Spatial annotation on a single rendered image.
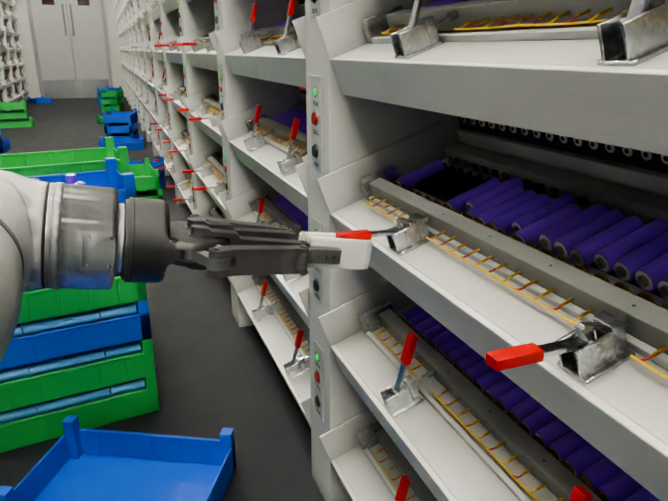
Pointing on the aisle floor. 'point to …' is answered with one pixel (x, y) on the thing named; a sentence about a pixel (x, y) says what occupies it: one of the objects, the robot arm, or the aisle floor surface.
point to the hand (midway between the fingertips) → (333, 250)
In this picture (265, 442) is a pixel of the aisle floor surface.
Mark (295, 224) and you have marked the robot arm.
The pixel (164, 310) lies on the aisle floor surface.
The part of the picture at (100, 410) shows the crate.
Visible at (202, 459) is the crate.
